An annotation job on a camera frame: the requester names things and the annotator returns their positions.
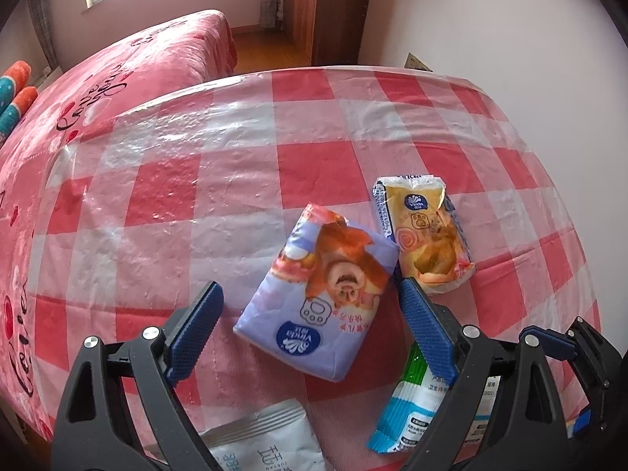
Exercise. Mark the yellow tissue pack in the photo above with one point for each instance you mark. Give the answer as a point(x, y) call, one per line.
point(427, 235)

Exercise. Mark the green blue white packet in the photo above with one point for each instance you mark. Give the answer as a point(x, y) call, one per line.
point(417, 402)

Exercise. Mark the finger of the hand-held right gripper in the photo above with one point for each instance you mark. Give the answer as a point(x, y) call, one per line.
point(554, 346)
point(601, 348)

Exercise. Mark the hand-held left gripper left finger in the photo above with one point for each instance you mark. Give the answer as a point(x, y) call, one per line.
point(194, 333)

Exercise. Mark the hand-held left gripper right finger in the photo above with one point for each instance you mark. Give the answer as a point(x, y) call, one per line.
point(427, 333)

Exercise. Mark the brown wooden wardrobe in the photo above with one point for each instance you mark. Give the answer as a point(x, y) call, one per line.
point(333, 10)

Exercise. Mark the brass wall outlet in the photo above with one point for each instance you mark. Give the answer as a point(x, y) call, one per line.
point(417, 62)

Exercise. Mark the pink white checked tablecloth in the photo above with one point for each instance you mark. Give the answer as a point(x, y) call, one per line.
point(196, 181)

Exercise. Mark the bed with pink sheet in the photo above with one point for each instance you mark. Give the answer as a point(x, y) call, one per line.
point(98, 68)

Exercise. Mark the orange teal bolster pillow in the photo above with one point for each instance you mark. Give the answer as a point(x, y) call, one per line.
point(17, 83)
point(22, 113)

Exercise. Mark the white foil pouch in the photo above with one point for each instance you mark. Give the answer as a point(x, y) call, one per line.
point(265, 436)

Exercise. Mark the purple tissue pack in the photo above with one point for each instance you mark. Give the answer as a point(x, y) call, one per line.
point(314, 314)

